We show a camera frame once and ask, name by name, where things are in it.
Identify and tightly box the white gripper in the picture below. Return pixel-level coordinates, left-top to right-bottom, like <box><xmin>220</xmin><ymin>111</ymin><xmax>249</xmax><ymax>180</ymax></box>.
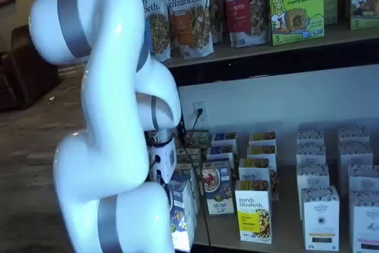
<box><xmin>149</xmin><ymin>139</ymin><xmax>178</xmax><ymax>190</ymax></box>

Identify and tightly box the blue and white oatmeal box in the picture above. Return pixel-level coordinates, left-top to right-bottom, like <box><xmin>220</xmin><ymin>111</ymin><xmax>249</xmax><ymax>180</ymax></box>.
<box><xmin>166</xmin><ymin>172</ymin><xmax>198</xmax><ymax>251</ymax></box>
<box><xmin>202</xmin><ymin>160</ymin><xmax>235</xmax><ymax>216</ymax></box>
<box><xmin>211</xmin><ymin>132</ymin><xmax>237</xmax><ymax>149</ymax></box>
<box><xmin>206</xmin><ymin>145</ymin><xmax>235</xmax><ymax>164</ymax></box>

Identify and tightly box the green oatmeal box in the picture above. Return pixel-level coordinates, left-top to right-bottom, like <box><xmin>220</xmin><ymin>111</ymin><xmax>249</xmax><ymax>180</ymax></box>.
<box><xmin>174</xmin><ymin>162</ymin><xmax>201</xmax><ymax>206</ymax></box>
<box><xmin>184</xmin><ymin>130</ymin><xmax>211</xmax><ymax>150</ymax></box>
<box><xmin>176</xmin><ymin>148</ymin><xmax>204</xmax><ymax>165</ymax></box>

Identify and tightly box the yellow white purely elizabeth box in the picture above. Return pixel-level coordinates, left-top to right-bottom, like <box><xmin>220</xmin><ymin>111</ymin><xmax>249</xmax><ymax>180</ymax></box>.
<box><xmin>235</xmin><ymin>179</ymin><xmax>272</xmax><ymax>244</ymax></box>
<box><xmin>246</xmin><ymin>145</ymin><xmax>278</xmax><ymax>162</ymax></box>
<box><xmin>248</xmin><ymin>132</ymin><xmax>277</xmax><ymax>148</ymax></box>
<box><xmin>238</xmin><ymin>158</ymin><xmax>281</xmax><ymax>201</ymax></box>

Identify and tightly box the white box dark stripe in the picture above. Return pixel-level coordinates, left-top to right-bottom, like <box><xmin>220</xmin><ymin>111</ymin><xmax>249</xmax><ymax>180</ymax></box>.
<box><xmin>296</xmin><ymin>143</ymin><xmax>327</xmax><ymax>166</ymax></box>
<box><xmin>301</xmin><ymin>186</ymin><xmax>341</xmax><ymax>251</ymax></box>
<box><xmin>297</xmin><ymin>128</ymin><xmax>325</xmax><ymax>146</ymax></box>
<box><xmin>296</xmin><ymin>164</ymin><xmax>330</xmax><ymax>195</ymax></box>

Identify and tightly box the black metal shelf rack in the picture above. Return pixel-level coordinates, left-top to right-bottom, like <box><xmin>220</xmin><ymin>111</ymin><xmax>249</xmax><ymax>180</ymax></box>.
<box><xmin>94</xmin><ymin>0</ymin><xmax>379</xmax><ymax>253</ymax></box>

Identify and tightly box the white box pink stripe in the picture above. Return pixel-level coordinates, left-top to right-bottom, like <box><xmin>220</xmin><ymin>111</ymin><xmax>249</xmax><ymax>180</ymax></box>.
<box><xmin>338</xmin><ymin>142</ymin><xmax>374</xmax><ymax>189</ymax></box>
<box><xmin>348</xmin><ymin>164</ymin><xmax>379</xmax><ymax>194</ymax></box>
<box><xmin>337</xmin><ymin>127</ymin><xmax>370</xmax><ymax>145</ymax></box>
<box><xmin>349</xmin><ymin>190</ymin><xmax>379</xmax><ymax>253</ymax></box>

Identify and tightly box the green Bobo's apple pie box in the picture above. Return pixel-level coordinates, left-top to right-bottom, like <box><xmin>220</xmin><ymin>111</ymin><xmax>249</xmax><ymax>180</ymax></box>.
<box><xmin>268</xmin><ymin>0</ymin><xmax>326</xmax><ymax>46</ymax></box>

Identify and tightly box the blue granola bag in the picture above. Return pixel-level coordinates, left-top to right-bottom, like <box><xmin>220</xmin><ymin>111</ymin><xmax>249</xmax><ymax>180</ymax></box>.
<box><xmin>132</xmin><ymin>0</ymin><xmax>172</xmax><ymax>63</ymax></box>

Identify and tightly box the orange granola bag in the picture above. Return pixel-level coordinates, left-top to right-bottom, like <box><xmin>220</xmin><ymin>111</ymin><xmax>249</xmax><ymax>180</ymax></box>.
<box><xmin>207</xmin><ymin>0</ymin><xmax>226</xmax><ymax>44</ymax></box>
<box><xmin>159</xmin><ymin>0</ymin><xmax>214</xmax><ymax>60</ymax></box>

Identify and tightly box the dark brown armchair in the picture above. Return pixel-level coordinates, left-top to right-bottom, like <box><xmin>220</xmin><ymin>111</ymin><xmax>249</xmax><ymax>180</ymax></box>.
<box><xmin>0</xmin><ymin>24</ymin><xmax>60</xmax><ymax>112</ymax></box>

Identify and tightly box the red granola bag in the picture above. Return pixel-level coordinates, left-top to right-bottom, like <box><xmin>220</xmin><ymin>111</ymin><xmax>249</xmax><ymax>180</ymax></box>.
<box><xmin>218</xmin><ymin>0</ymin><xmax>272</xmax><ymax>49</ymax></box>

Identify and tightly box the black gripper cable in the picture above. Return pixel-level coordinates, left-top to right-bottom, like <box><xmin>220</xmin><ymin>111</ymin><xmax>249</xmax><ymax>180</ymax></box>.
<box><xmin>176</xmin><ymin>119</ymin><xmax>212</xmax><ymax>247</ymax></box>

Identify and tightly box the white wall outlet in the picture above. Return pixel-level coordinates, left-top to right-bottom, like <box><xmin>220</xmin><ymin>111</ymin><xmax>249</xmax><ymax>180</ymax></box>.
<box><xmin>194</xmin><ymin>101</ymin><xmax>206</xmax><ymax>127</ymax></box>

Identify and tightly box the black power cord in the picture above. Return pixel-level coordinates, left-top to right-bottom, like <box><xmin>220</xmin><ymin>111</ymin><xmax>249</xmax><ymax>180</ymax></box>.
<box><xmin>188</xmin><ymin>107</ymin><xmax>205</xmax><ymax>140</ymax></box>

